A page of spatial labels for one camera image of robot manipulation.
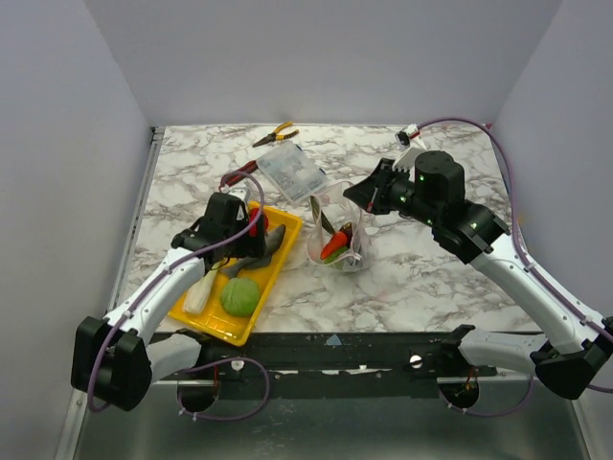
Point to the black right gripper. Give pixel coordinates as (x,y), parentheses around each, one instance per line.
(383,181)

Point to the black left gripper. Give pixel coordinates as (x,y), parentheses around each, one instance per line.
(252,245)

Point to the clear pink dotted zip bag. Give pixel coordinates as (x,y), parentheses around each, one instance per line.
(339,211)

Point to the green cabbage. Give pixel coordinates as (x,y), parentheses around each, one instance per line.
(240,297)

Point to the red tomato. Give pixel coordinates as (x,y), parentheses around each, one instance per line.
(261,222)

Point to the green grape bunch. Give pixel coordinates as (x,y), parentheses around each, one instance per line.
(338,259)

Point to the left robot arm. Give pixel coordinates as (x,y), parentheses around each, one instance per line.
(115,358)

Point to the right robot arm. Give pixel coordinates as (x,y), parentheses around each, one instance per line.
(575,341)

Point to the red black utility knife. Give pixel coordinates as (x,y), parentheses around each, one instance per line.
(233,178)

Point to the clear plastic screw box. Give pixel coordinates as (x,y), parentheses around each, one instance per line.
(292,172)

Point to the white leek stalk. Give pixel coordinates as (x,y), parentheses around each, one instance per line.
(198,294)

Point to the yellow plastic tray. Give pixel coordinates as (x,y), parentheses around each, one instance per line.
(214,320)

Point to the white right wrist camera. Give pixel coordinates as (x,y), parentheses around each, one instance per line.
(411,146)

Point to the yellow handled pliers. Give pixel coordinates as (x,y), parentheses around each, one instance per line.
(277,135)

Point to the black metal base rail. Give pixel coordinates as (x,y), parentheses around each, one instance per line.
(332,365)

